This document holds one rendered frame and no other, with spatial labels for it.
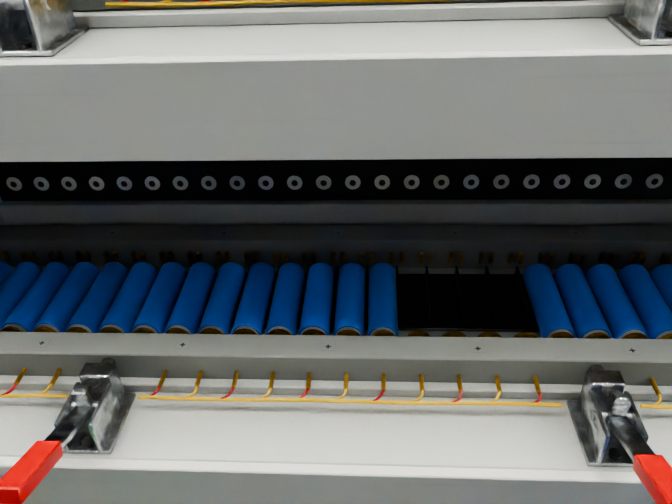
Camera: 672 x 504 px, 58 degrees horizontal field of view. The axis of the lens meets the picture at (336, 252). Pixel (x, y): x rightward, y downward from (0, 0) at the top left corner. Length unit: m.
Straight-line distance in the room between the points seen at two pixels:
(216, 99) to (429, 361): 0.18
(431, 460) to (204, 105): 0.20
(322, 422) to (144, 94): 0.19
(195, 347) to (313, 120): 0.15
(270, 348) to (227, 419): 0.04
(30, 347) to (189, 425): 0.10
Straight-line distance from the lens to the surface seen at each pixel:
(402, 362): 0.34
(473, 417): 0.34
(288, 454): 0.33
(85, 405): 0.35
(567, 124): 0.28
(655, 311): 0.41
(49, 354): 0.38
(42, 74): 0.29
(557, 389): 0.36
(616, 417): 0.34
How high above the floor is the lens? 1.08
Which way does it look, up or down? 17 degrees down
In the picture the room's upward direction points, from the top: 1 degrees counter-clockwise
